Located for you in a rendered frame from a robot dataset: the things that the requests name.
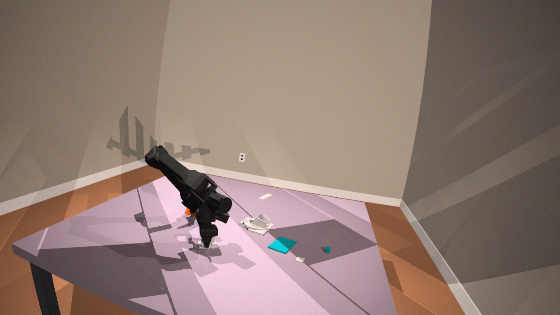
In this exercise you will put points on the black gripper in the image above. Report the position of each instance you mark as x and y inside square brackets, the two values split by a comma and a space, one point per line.
[207, 230]

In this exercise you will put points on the cyan flat rectangular plate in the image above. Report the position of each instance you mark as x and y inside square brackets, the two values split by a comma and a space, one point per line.
[282, 245]

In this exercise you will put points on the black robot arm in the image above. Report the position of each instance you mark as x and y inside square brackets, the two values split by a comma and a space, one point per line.
[192, 185]

